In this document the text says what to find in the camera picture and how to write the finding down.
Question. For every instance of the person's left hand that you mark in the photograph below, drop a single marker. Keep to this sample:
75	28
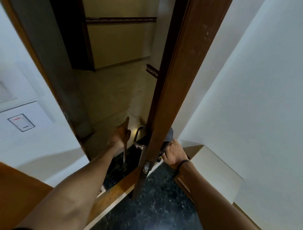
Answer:
119	137

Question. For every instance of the person's right hand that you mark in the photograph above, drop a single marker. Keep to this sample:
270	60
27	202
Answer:
175	155

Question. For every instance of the person's right fingers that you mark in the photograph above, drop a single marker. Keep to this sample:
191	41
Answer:
168	151

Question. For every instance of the thin metal strip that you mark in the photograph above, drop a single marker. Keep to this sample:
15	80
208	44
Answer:
124	152

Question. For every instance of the person's right forearm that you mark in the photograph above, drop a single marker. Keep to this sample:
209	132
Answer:
208	199

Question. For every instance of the person's left forearm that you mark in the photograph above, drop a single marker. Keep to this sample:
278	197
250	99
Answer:
71	194

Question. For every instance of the black wrist band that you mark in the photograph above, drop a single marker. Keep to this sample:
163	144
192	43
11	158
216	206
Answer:
183	163

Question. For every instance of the silver door latch plate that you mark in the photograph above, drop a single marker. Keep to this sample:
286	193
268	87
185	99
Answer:
147	166

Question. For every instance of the brown wooden skirting board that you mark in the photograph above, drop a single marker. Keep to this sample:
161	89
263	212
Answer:
185	186

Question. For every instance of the brown wooden threshold strip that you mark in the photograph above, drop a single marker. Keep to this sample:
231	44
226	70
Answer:
111	196

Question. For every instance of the brown wooden door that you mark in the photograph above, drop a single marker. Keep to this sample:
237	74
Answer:
180	71

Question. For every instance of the dark wooden hallway door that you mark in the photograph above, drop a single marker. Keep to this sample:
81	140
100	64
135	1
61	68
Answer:
71	35

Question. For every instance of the white wall switch panel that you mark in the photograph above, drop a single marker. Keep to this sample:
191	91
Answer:
21	123

